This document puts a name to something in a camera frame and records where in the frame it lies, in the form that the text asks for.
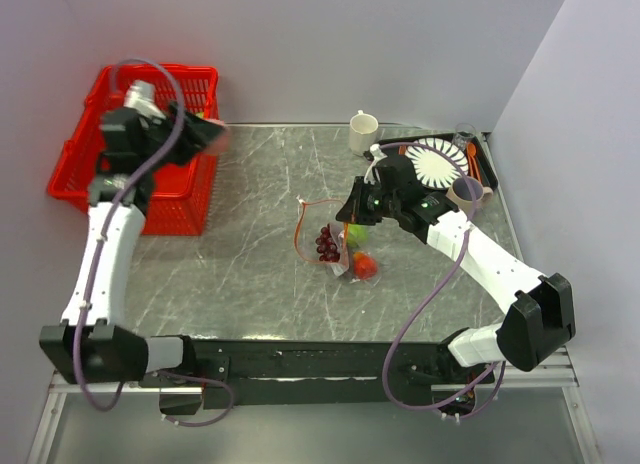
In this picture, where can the green pear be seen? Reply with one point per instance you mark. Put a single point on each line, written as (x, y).
(357, 236)

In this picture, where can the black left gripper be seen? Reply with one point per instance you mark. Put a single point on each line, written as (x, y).
(196, 136)

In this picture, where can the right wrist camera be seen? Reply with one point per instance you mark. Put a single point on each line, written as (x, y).
(376, 153)

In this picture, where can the orange plastic spoon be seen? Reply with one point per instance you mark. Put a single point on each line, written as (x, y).
(473, 162)

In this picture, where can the dark green tray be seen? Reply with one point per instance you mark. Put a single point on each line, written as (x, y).
(398, 145)

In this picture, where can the red yellow apple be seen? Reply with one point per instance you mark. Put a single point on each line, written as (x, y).
(364, 266)

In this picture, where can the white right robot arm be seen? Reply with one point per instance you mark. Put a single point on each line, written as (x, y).
(538, 309)

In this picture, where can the clear zip top bag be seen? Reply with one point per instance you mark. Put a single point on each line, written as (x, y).
(312, 216)

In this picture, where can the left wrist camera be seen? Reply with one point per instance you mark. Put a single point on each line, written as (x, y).
(140, 97)

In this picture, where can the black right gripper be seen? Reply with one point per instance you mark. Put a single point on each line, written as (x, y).
(354, 211)

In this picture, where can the red plastic basket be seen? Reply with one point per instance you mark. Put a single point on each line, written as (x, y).
(180, 202)

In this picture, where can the blue striped white plate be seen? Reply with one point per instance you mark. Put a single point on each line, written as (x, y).
(437, 162)

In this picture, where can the clear drinking glass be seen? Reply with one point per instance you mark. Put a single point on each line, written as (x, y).
(463, 134)

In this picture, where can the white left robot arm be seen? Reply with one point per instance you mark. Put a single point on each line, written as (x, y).
(96, 309)

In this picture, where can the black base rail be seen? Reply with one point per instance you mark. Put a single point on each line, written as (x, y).
(212, 374)

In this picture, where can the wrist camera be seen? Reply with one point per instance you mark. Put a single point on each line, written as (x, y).
(376, 153)
(140, 97)

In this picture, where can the dark red grape bunch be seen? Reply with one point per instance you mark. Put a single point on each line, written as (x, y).
(326, 247)

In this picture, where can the beige mug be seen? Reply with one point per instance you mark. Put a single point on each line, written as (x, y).
(468, 192)

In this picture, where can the pink peach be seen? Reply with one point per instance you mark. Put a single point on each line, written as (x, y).
(222, 142)

